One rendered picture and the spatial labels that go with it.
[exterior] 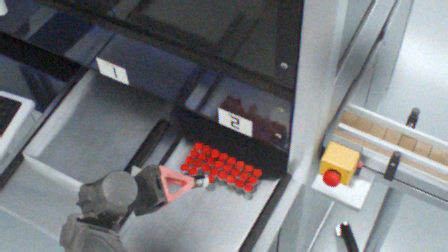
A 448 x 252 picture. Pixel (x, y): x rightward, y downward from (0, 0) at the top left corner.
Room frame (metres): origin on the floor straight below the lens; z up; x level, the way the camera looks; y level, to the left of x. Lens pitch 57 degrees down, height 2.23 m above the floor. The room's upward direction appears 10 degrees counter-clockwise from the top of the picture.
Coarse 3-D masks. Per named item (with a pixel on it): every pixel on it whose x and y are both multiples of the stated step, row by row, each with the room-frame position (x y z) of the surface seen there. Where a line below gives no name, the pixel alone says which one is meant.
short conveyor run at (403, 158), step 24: (360, 120) 0.81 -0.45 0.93; (384, 120) 0.78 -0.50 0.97; (408, 120) 0.77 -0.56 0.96; (360, 144) 0.75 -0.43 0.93; (384, 144) 0.71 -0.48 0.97; (408, 144) 0.72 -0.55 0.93; (432, 144) 0.70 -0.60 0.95; (384, 168) 0.68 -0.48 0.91; (408, 168) 0.66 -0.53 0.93; (432, 168) 0.64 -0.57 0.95; (408, 192) 0.63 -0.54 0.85; (432, 192) 0.60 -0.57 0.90
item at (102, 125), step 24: (96, 72) 1.14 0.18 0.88; (72, 96) 1.06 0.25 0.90; (96, 96) 1.06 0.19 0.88; (120, 96) 1.05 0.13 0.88; (144, 96) 1.03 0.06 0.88; (48, 120) 0.99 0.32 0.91; (72, 120) 1.00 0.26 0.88; (96, 120) 0.98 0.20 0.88; (120, 120) 0.97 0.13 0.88; (144, 120) 0.96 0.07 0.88; (48, 144) 0.93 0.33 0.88; (72, 144) 0.92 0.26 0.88; (96, 144) 0.91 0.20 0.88; (120, 144) 0.90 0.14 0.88; (144, 144) 0.87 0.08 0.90; (48, 168) 0.85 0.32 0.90; (72, 168) 0.85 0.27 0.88; (96, 168) 0.84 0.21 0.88; (120, 168) 0.82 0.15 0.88
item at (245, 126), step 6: (222, 114) 0.83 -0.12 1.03; (228, 114) 0.82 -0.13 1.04; (222, 120) 0.83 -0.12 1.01; (228, 120) 0.82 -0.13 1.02; (234, 120) 0.81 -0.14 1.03; (240, 120) 0.80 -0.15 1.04; (246, 120) 0.79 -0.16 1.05; (228, 126) 0.82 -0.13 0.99; (240, 126) 0.80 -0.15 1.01; (246, 126) 0.79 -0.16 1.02; (240, 132) 0.80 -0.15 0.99; (246, 132) 0.79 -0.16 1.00
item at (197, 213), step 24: (192, 192) 0.72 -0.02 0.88; (216, 192) 0.71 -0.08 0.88; (264, 192) 0.69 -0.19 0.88; (144, 216) 0.68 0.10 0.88; (168, 216) 0.67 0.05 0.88; (192, 216) 0.66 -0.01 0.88; (216, 216) 0.65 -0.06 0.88; (240, 216) 0.64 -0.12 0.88; (144, 240) 0.62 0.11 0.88; (168, 240) 0.61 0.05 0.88; (192, 240) 0.60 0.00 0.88; (216, 240) 0.59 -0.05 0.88; (240, 240) 0.58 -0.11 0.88
